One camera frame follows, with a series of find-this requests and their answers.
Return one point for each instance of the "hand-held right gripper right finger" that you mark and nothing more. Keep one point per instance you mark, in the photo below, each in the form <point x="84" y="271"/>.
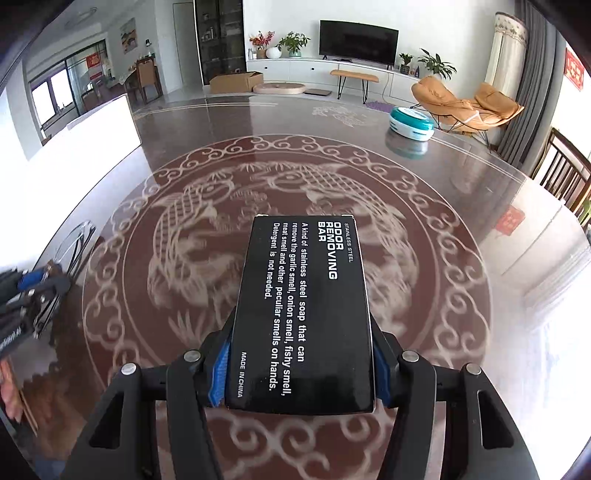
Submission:
<point x="381" y="374"/>

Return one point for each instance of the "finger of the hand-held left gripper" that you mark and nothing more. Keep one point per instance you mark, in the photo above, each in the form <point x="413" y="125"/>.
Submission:
<point x="34" y="279"/>
<point x="44" y="295"/>

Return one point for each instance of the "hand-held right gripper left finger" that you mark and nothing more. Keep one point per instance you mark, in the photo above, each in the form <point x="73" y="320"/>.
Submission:
<point x="218" y="378"/>

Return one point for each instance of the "black printed box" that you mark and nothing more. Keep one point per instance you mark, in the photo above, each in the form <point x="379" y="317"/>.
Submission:
<point x="300" y="314"/>

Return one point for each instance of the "white cardboard container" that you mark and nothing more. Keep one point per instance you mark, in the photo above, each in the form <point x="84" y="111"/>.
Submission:
<point x="101" y="124"/>

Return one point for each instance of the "person's left hand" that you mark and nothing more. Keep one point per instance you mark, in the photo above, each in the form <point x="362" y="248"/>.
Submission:
<point x="7" y="392"/>

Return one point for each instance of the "red window sign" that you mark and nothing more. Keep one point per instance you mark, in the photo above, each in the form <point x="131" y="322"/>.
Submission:
<point x="95" y="64"/>

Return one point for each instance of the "brown dining chair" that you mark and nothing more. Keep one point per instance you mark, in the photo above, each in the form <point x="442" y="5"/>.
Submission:
<point x="148" y="76"/>

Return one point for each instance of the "teal round tin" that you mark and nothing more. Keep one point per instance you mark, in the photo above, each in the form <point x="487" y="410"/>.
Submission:
<point x="411" y="120"/>

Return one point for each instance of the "purple floor mat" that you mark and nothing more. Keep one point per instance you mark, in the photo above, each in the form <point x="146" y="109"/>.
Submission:
<point x="378" y="107"/>

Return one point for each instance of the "wooden slatted chair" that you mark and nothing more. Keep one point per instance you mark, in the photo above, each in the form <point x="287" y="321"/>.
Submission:
<point x="561" y="170"/>

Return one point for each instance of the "open cardboard box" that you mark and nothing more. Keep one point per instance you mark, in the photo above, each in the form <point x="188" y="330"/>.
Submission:
<point x="233" y="83"/>

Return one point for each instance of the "orange lounge chair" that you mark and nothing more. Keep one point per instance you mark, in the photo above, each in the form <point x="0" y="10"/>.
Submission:
<point x="434" y="97"/>

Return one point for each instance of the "dark grey floor mat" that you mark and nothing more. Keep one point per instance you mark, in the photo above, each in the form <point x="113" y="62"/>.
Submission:
<point x="318" y="92"/>

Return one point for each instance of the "beige round floor cushion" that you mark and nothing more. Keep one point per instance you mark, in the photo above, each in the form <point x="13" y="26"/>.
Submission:
<point x="279" y="87"/>

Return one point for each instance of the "wooden bench with metal legs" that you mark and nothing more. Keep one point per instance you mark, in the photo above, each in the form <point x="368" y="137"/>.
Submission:
<point x="354" y="74"/>

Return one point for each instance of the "dark glass display cabinet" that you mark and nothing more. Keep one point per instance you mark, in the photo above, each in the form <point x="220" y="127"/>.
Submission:
<point x="219" y="41"/>

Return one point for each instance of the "small potted plant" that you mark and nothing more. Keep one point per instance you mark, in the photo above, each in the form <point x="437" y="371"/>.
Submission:
<point x="405" y="61"/>

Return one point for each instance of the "white television cabinet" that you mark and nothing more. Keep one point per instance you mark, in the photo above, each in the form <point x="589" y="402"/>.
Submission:
<point x="295" y="69"/>

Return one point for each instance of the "large-leaf potted plant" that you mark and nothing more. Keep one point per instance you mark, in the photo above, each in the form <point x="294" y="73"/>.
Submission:
<point x="436" y="62"/>

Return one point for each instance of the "red and orange flowers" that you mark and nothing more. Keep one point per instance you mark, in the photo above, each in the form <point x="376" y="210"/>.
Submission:
<point x="261" y="41"/>

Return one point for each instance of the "white round vase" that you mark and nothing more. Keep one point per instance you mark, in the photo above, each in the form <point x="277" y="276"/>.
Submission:
<point x="273" y="53"/>

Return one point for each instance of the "black television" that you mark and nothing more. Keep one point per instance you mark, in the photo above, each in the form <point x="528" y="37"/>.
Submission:
<point x="358" y="41"/>

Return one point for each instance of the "grey curtain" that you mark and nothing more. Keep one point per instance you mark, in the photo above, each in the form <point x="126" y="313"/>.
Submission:
<point x="535" y="69"/>

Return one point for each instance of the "bushy green potted plant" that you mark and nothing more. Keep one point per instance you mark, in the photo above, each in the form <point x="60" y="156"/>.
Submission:
<point x="293" y="42"/>

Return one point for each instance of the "covered standing air conditioner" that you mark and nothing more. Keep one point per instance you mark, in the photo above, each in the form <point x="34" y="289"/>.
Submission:
<point x="505" y="50"/>

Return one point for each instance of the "framed wall painting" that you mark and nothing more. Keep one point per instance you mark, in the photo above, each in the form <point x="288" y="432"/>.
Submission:
<point x="128" y="34"/>

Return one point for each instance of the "red wall decoration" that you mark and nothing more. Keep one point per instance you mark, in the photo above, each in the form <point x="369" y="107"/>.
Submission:
<point x="574" y="68"/>

